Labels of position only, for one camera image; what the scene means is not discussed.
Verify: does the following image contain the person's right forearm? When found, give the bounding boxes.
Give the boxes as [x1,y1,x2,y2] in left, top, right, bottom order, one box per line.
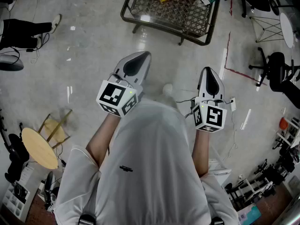
[192,127,211,178]

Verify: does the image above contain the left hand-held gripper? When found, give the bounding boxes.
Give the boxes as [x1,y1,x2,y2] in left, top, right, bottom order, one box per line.
[96,51,152,118]

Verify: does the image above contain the black and white equipment rack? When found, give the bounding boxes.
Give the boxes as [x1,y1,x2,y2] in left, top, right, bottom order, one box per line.
[224,158,289,208]

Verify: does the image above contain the person's white shirt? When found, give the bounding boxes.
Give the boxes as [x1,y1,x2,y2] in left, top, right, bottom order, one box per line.
[53,94,240,225]

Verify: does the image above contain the person's white shoe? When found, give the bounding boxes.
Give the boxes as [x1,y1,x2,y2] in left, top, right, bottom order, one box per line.
[48,14,62,34]
[162,83,174,95]

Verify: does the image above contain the white round wire-leg table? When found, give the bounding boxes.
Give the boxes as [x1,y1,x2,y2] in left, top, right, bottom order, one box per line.
[249,12,295,49]

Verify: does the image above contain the black harness strap buckle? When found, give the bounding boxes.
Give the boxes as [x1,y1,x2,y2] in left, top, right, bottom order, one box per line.
[210,216,225,225]
[78,214,97,225]

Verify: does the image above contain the person's left forearm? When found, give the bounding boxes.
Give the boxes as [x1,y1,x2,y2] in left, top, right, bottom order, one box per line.
[85,112,123,169]

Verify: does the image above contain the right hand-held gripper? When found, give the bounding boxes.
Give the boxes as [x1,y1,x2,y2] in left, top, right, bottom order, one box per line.
[191,66,228,134]

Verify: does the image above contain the round wooden side table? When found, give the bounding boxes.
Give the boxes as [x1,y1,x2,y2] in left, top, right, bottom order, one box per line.
[21,109,73,170]

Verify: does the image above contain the white storage shelf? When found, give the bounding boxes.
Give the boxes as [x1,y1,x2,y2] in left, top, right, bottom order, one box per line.
[275,117,300,150]

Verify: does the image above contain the teal and white box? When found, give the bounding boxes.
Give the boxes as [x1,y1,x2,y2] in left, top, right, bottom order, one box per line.
[237,202,262,225]

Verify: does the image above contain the dark rattan glass-top coffee table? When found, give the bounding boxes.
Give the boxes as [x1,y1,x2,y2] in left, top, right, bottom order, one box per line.
[120,0,223,46]

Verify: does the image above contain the black swivel chair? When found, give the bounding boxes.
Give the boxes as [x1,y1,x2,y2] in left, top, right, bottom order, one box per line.
[4,133,30,185]

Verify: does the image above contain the white cubby shelf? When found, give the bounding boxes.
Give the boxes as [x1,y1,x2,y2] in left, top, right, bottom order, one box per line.
[0,182,30,222]

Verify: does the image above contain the grey round fan base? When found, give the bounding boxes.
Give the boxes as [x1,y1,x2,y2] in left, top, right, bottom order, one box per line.
[0,53,25,72]

